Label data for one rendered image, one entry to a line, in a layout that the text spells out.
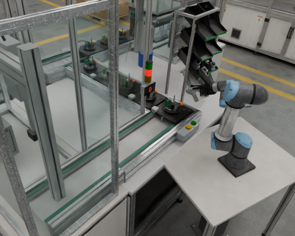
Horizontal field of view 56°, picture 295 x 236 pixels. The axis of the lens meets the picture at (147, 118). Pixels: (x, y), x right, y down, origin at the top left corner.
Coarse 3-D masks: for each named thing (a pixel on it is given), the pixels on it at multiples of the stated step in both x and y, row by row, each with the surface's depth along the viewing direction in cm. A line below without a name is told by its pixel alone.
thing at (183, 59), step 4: (184, 48) 225; (188, 48) 229; (180, 52) 223; (184, 52) 232; (192, 52) 230; (180, 56) 225; (184, 56) 221; (192, 56) 232; (184, 60) 223; (192, 60) 230; (184, 64) 224; (200, 64) 228; (192, 68) 225; (200, 68) 228; (192, 72) 220; (196, 72) 224; (196, 76) 219
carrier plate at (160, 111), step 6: (174, 102) 232; (162, 108) 224; (186, 108) 226; (156, 114) 220; (162, 114) 218; (168, 114) 218; (180, 114) 219; (186, 114) 220; (168, 120) 214; (174, 120) 212; (180, 120) 215
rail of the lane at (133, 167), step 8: (200, 112) 225; (184, 120) 215; (176, 128) 207; (168, 136) 199; (152, 144) 191; (160, 144) 192; (168, 144) 202; (144, 152) 185; (152, 152) 187; (160, 152) 197; (136, 160) 179; (144, 160) 183; (152, 160) 193; (128, 168) 173; (136, 168) 179; (128, 176) 175
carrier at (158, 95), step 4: (152, 92) 239; (148, 96) 233; (156, 96) 237; (160, 96) 238; (164, 96) 238; (148, 100) 229; (152, 100) 231; (156, 100) 233; (160, 100) 233; (164, 100) 235; (148, 104) 227; (152, 104) 227; (156, 104) 228; (148, 108) 223
